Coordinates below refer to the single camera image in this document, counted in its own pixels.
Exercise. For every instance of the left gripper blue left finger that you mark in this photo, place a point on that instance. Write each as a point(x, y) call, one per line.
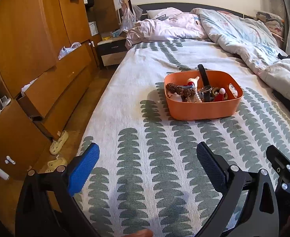
point(80, 168)

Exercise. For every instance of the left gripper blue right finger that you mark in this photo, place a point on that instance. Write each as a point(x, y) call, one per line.
point(215, 167)

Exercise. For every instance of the gold chain hair clip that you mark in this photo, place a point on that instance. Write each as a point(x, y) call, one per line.
point(206, 93)

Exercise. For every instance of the cream clog slipper near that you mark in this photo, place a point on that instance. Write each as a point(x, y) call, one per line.
point(52, 165)

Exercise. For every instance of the cream clog slipper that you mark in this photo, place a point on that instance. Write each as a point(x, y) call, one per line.
point(52, 165)
point(56, 146)

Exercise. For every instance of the cream clog slipper far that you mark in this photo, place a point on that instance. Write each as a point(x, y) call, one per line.
point(56, 146)

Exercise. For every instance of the santa hat hair clip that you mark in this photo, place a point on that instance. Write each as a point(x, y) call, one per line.
point(221, 96)

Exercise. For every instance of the open wooden drawer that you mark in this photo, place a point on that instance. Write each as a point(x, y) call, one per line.
point(38, 99)

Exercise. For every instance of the brown fuzzy scrunchie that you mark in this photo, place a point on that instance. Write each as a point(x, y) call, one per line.
point(179, 95)

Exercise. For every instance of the blue hair clip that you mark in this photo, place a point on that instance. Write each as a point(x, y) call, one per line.
point(186, 87)

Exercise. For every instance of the black headband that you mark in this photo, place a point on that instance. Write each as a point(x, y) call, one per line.
point(203, 74)

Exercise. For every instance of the orange plastic basket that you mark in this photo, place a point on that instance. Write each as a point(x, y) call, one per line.
point(209, 110)

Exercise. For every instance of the floral duvet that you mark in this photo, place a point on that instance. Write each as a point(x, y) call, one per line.
point(253, 42)

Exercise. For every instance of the white plastic bag in drawer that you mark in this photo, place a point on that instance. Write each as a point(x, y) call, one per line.
point(65, 51)

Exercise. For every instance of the wooden wardrobe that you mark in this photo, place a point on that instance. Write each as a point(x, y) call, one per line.
point(32, 33)

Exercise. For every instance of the bedside nightstand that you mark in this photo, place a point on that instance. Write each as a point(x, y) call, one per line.
point(112, 51)

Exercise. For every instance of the pink crumpled blanket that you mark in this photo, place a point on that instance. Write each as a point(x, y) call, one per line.
point(168, 25)

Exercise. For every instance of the hanging clear plastic bag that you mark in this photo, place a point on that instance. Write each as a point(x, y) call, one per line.
point(130, 17)

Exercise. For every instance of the white pillow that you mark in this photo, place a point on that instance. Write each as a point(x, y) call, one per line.
point(154, 14)

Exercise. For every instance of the dark bed headboard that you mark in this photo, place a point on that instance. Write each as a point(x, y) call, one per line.
point(185, 7)

